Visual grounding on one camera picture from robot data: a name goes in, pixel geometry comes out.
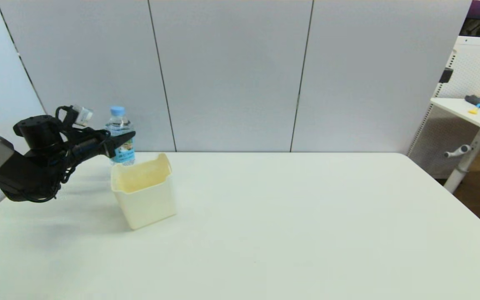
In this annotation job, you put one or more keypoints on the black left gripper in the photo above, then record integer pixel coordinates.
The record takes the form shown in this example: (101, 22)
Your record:
(92, 145)

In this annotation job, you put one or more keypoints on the small yellow blue tool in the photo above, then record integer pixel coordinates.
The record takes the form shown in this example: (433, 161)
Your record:
(473, 110)

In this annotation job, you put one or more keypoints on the black clip on pegboard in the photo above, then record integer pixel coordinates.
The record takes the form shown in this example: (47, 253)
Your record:
(445, 75)

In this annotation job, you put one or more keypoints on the white pegboard panel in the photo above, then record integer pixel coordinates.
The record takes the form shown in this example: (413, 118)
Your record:
(479, 71)

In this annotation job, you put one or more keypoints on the clear blue-labelled soda water bottle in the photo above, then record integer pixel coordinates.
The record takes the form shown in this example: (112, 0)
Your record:
(119, 123)

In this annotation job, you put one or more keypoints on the cream plastic storage bin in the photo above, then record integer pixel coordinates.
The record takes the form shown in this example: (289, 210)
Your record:
(148, 204)

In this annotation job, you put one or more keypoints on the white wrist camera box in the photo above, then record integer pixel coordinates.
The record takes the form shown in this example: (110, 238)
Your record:
(83, 116)

